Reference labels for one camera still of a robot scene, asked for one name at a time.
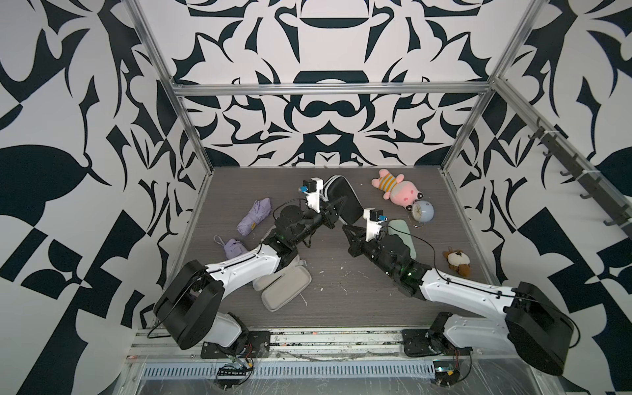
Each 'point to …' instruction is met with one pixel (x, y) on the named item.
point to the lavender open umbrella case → (286, 288)
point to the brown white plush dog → (458, 261)
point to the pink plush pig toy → (403, 193)
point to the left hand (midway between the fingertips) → (340, 190)
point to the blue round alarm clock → (422, 211)
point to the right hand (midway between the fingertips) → (346, 222)
